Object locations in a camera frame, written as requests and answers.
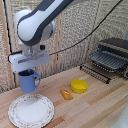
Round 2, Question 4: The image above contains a black toaster oven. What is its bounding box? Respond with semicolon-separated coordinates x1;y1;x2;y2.
88;37;128;80

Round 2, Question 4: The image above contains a black cable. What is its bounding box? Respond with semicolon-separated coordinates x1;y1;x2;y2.
49;0;124;56

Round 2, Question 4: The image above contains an orange toy hot dog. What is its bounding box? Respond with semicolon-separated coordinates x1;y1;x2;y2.
59;87;74;101

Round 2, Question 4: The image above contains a yellow plastic bowl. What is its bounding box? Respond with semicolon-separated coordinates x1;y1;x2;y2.
70;78;90;95

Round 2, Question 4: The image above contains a floral rimmed white plate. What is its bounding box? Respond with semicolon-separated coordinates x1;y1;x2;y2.
7;93;55;128

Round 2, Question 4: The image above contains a black oven rack tray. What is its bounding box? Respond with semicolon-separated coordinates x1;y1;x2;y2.
79;62;112;85

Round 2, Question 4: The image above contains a cobalt blue cup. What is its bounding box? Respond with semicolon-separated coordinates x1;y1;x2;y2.
18;69;42;95

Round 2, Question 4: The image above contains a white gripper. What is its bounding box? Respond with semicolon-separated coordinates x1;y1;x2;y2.
8;49;51;74

